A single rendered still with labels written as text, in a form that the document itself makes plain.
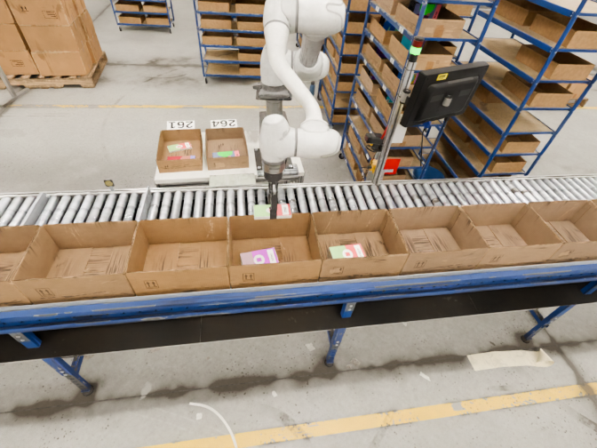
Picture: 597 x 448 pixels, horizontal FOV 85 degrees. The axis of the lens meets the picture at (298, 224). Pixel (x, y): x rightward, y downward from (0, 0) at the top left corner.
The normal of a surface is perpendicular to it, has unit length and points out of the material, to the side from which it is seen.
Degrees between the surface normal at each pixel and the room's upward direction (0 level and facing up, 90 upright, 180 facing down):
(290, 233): 89
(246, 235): 89
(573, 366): 0
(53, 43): 89
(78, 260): 1
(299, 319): 0
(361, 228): 89
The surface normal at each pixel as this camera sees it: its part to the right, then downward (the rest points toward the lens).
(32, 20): 0.22, 0.69
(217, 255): 0.08, -0.69
